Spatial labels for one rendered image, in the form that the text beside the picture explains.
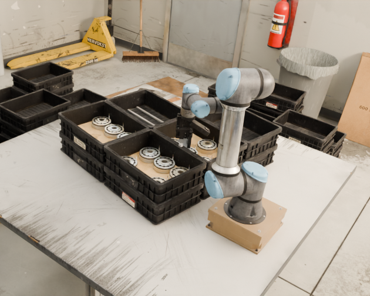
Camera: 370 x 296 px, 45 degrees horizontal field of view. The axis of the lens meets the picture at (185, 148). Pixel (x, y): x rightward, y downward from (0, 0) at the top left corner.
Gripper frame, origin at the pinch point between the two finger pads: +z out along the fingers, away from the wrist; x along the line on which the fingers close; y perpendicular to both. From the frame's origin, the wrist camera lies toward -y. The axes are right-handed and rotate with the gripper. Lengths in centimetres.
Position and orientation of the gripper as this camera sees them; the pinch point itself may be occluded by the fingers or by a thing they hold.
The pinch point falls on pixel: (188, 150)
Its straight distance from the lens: 228.0
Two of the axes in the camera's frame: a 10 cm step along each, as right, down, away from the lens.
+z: -1.0, 8.5, 5.1
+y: -9.9, -0.7, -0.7
